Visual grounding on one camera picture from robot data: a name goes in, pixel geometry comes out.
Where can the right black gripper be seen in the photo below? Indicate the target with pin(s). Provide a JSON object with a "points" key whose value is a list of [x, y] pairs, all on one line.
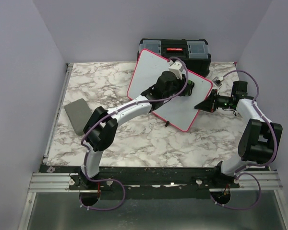
{"points": [[208, 105]]}

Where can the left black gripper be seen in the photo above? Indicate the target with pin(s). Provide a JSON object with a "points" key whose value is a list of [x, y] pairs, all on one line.
{"points": [[182, 84]]}

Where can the green bone-shaped eraser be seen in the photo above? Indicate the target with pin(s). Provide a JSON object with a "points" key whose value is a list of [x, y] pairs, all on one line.
{"points": [[190, 85]]}

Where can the pink framed whiteboard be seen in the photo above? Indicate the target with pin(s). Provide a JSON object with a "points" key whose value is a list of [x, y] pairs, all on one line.
{"points": [[180, 111]]}

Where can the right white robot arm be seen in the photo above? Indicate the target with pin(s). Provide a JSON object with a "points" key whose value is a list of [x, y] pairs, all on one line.
{"points": [[260, 140]]}

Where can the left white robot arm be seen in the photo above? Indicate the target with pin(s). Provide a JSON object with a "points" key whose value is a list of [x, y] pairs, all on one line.
{"points": [[101, 128]]}

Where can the black plastic toolbox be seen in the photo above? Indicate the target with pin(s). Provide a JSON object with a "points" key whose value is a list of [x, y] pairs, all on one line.
{"points": [[194, 53]]}

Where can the grey sponge block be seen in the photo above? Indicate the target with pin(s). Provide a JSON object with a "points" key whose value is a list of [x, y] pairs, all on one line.
{"points": [[78, 113]]}

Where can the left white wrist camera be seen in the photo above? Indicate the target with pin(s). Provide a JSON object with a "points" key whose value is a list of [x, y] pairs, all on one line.
{"points": [[176, 68]]}

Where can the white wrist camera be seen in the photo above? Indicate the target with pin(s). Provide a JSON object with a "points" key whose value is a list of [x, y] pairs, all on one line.
{"points": [[217, 82], [176, 68]]}

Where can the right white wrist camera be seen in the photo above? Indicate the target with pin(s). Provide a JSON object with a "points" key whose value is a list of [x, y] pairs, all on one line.
{"points": [[217, 82]]}

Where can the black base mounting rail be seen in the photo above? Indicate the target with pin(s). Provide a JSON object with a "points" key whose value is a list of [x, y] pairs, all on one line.
{"points": [[115, 183]]}

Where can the aluminium extrusion frame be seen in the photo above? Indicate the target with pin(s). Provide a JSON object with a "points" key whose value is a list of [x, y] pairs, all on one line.
{"points": [[49, 181]]}

